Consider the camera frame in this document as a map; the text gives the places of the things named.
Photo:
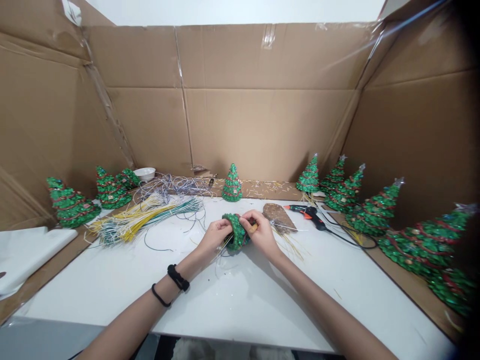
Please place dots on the person's right hand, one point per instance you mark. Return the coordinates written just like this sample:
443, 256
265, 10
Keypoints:
264, 236

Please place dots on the person's left hand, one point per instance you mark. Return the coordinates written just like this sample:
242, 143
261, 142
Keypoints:
212, 237

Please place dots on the person's right fingers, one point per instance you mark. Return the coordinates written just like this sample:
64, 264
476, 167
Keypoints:
250, 219

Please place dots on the person's left fingers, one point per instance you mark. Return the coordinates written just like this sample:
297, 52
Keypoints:
224, 225

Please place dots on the unfinished green sequin tree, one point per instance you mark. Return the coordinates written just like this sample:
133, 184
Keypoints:
234, 234

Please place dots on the brown glitter cone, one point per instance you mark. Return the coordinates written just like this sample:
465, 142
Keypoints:
279, 218

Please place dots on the small green sequin christmas tree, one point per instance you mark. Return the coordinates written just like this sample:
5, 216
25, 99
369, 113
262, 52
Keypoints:
232, 184

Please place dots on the black orange glue gun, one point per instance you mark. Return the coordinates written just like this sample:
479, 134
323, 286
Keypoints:
308, 214

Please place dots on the white work board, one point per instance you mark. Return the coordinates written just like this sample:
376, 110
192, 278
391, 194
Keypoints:
225, 292

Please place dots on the white bowl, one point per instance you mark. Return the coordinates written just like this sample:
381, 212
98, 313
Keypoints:
145, 173

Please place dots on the green tree with silver star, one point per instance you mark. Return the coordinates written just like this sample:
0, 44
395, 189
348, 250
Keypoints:
347, 191
335, 176
375, 212

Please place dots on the large green tree silver star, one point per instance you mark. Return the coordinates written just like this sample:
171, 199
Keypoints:
423, 240

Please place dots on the white paper sheets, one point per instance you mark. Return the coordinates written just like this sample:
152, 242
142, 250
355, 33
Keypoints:
30, 253

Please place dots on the brown cardboard enclosure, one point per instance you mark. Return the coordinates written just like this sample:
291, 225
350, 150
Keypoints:
240, 93

